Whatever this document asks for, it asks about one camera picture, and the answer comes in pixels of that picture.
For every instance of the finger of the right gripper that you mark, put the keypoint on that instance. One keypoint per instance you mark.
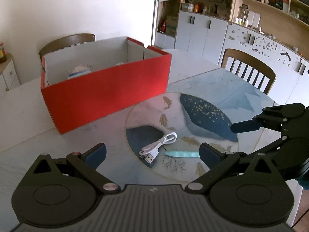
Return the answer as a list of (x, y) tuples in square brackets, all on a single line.
[(272, 123), (270, 147)]

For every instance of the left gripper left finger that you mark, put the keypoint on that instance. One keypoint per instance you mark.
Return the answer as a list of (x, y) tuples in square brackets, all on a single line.
[(84, 166)]

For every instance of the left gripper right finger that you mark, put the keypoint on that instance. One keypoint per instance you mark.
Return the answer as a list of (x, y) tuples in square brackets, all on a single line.
[(221, 166)]

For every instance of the blue white snack packet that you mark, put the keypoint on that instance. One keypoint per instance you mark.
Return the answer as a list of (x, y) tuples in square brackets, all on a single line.
[(79, 71)]

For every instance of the mint green flat tool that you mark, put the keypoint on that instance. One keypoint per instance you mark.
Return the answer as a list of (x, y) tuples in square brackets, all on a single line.
[(182, 154)]

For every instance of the wooden chair at right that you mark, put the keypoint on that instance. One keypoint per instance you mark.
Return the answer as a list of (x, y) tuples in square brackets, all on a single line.
[(249, 68)]

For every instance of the red cardboard box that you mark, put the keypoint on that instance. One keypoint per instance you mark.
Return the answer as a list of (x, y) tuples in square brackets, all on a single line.
[(123, 73)]

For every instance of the white side cabinet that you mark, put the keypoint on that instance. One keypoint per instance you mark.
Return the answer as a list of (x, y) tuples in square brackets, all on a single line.
[(9, 78)]

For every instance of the wooden chair behind box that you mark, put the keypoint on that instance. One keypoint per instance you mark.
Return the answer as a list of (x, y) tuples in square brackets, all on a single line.
[(66, 41)]

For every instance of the red lidded sauce jar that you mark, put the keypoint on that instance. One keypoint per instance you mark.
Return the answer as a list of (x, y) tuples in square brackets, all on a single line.
[(3, 57)]

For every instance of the white wall cabinet unit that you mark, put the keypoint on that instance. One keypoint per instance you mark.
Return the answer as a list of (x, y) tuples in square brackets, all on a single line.
[(273, 31)]

